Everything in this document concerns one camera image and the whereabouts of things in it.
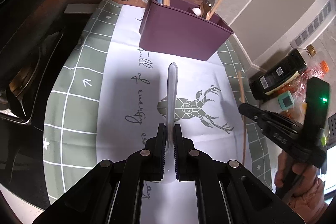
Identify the orange cap chili bottle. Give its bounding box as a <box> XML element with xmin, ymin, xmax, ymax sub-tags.
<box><xmin>282</xmin><ymin>60</ymin><xmax>330</xmax><ymax>101</ymax></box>

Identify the purple utensil holder box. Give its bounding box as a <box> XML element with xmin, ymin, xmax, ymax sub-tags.
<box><xmin>139</xmin><ymin>0</ymin><xmax>234</xmax><ymax>61</ymax></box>

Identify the white wall vent grille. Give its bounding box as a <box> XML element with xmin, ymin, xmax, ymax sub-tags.
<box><xmin>290</xmin><ymin>0</ymin><xmax>335</xmax><ymax>48</ymax></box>

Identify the white ceramic spoon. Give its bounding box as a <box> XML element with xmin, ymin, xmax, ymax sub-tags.
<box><xmin>192</xmin><ymin>7</ymin><xmax>202</xmax><ymax>16</ymax></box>

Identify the dark soy sauce bottle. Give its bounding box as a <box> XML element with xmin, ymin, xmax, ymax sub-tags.
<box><xmin>249</xmin><ymin>44</ymin><xmax>316</xmax><ymax>101</ymax></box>

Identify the person right hand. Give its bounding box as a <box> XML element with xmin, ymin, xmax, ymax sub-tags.
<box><xmin>274</xmin><ymin>150</ymin><xmax>320</xmax><ymax>198</ymax></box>

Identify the black wok pan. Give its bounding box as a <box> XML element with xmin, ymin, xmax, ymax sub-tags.
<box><xmin>0</xmin><ymin>0</ymin><xmax>87</xmax><ymax>88</ymax></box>

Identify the teal cap salt shaker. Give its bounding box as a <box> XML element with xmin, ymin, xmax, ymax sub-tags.
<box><xmin>277</xmin><ymin>91</ymin><xmax>294</xmax><ymax>111</ymax></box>

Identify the green white table cloth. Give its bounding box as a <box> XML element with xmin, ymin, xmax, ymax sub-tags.
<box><xmin>43</xmin><ymin>0</ymin><xmax>272</xmax><ymax>202</ymax></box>

